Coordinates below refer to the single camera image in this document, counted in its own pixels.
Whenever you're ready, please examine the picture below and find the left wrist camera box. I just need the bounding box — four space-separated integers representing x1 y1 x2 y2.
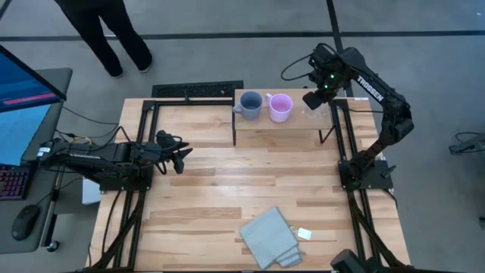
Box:
155 129 190 152

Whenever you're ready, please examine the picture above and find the black keyboard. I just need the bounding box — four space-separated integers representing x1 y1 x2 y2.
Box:
151 80 245 99

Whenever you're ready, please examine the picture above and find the grey mug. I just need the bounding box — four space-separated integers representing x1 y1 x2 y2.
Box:
232 90 264 122

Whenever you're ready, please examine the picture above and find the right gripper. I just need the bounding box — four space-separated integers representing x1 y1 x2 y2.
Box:
302 59 352 111

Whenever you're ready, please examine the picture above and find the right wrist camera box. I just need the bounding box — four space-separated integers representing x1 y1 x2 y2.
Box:
310 42 336 66

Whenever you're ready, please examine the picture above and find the pink mug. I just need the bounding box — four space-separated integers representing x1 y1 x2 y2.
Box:
264 93 294 124

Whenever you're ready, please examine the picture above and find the black aluminium table frame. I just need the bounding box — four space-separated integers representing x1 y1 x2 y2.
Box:
86 97 412 273

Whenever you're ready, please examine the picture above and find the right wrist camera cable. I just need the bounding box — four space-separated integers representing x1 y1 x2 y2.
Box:
280 52 317 82

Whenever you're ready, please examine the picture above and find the laptop with lit keyboard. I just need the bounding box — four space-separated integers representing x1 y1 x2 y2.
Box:
0 103 53 202

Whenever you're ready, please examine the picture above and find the grey desk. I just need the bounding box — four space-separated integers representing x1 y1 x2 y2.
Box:
0 67 74 256

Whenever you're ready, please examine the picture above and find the person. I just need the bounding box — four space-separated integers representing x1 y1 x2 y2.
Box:
54 0 155 79

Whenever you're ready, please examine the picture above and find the black computer mouse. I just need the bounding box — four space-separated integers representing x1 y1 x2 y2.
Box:
11 204 41 242

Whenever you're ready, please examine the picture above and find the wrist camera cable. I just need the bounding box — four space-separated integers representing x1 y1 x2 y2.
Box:
280 52 317 82
153 134 183 176

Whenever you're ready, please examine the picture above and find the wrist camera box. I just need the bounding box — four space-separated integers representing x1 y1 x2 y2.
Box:
155 129 190 152
310 42 336 66

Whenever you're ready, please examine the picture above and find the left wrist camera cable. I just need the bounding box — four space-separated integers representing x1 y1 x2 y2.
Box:
153 134 183 176

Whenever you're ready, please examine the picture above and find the computer monitor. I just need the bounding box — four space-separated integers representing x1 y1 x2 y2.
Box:
0 44 69 115

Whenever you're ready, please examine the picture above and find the wooden shelf with black legs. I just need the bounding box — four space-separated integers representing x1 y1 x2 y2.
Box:
231 88 336 146

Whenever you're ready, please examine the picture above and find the grey waffle towel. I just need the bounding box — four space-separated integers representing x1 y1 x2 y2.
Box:
239 206 305 271

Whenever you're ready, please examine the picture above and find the black device on floor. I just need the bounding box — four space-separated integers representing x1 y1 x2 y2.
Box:
448 131 485 156

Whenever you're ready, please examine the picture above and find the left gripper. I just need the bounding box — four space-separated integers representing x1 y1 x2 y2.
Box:
130 141 194 176

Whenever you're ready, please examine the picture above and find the black table-level camera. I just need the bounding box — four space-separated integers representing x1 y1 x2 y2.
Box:
330 248 367 273

